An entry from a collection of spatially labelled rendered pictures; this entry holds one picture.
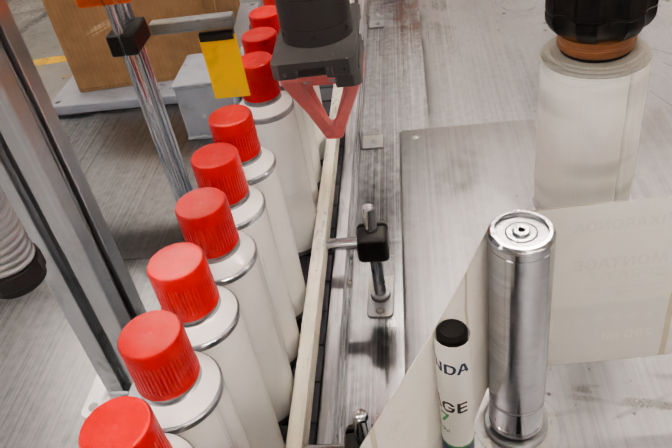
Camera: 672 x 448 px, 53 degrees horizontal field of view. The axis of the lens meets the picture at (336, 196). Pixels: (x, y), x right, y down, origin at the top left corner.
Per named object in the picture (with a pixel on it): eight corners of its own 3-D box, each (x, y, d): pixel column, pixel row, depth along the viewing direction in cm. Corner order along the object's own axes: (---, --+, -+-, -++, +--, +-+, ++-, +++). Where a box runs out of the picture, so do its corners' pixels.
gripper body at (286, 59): (362, 22, 58) (351, -65, 54) (359, 79, 50) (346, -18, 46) (288, 30, 59) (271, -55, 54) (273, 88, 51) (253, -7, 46)
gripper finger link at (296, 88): (374, 105, 63) (362, 9, 57) (373, 148, 57) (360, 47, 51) (302, 112, 64) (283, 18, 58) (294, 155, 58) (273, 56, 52)
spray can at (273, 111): (320, 255, 67) (281, 69, 55) (269, 260, 67) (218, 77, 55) (322, 222, 71) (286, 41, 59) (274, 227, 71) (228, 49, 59)
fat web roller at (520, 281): (553, 451, 47) (572, 254, 36) (487, 453, 48) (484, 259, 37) (542, 396, 51) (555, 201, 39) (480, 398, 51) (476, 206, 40)
